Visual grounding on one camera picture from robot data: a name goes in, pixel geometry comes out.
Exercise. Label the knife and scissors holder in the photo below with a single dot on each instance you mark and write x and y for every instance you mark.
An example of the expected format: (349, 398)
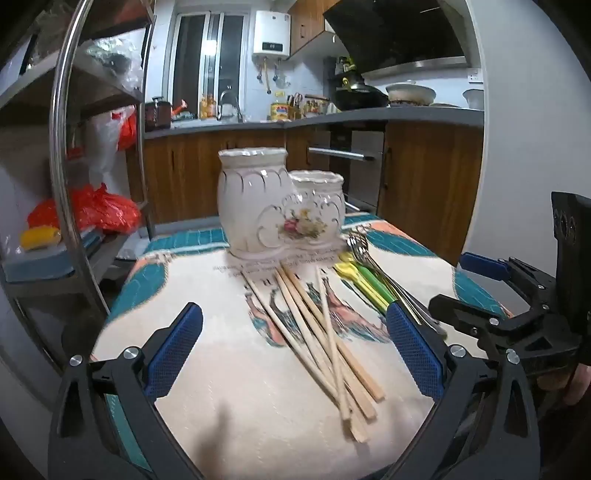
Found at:
(295, 108)

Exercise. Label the orange juice bottles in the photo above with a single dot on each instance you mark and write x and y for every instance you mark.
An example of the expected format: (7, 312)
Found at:
(207, 108)

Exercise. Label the white clay pot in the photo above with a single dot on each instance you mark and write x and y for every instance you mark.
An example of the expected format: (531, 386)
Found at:
(411, 94)

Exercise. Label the clear plastic bag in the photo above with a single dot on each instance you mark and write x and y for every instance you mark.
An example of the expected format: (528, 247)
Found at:
(117, 60)

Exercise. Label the white water heater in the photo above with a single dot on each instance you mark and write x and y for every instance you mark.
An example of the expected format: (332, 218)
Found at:
(272, 32)

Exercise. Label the large red plastic bag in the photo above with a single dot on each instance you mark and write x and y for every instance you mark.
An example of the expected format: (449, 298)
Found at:
(106, 207)

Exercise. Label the white ceramic utensil holder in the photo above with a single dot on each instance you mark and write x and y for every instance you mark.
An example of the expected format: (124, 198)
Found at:
(249, 203)

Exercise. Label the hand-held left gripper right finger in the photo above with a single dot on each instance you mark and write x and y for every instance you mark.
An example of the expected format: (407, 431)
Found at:
(415, 355)

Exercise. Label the steel shelf rack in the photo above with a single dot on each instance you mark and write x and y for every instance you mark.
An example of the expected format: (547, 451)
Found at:
(62, 138)

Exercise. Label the yellow plastic spoon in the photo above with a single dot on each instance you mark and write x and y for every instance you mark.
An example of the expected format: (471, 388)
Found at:
(345, 270)

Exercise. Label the seasoning jars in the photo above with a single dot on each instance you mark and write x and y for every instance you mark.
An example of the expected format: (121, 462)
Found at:
(316, 106)

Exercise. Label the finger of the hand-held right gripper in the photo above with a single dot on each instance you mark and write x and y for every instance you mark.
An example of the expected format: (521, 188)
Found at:
(461, 314)
(480, 265)

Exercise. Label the black range hood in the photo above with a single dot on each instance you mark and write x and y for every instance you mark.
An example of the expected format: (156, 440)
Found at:
(397, 32)

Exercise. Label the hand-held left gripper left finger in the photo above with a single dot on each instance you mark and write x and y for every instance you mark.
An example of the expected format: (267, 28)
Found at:
(178, 350)

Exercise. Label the wooden chopstick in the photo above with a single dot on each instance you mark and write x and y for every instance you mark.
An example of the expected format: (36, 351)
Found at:
(295, 350)
(318, 337)
(323, 321)
(332, 346)

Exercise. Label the wooden kitchen base cabinets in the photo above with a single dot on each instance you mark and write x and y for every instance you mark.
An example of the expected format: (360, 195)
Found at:
(194, 175)

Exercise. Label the person's right hand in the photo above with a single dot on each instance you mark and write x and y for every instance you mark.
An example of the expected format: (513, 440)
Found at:
(577, 383)

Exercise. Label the hanging red plastic bag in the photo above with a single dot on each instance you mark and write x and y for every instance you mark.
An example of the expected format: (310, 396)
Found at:
(128, 129)

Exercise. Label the yellow oil bottle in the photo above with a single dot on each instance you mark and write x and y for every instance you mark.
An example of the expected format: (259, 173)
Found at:
(280, 110)

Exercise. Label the wooden wall cabinet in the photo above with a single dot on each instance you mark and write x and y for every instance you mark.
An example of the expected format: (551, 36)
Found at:
(309, 23)

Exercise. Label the yellow fruit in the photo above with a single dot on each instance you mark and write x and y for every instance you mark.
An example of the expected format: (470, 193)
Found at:
(40, 237)

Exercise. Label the black wok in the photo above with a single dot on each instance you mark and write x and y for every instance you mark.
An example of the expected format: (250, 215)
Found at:
(358, 98)

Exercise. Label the printed tablecloth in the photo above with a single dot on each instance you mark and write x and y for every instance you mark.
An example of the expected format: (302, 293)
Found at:
(231, 369)

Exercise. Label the chrome faucet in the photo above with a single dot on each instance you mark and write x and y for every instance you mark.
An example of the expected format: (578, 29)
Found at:
(228, 101)

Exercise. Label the steel built-in oven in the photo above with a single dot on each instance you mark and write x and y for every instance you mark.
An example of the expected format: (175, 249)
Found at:
(364, 166)

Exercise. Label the white plastic bag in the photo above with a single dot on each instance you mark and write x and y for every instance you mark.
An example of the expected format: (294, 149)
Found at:
(104, 147)

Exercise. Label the silver metal fork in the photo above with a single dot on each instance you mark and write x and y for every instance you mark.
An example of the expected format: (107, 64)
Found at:
(429, 323)

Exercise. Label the sliding window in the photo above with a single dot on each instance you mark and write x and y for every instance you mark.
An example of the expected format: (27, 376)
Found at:
(207, 64)

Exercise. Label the dark pressure cooker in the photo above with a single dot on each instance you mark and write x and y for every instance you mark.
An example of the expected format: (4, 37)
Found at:
(157, 115)

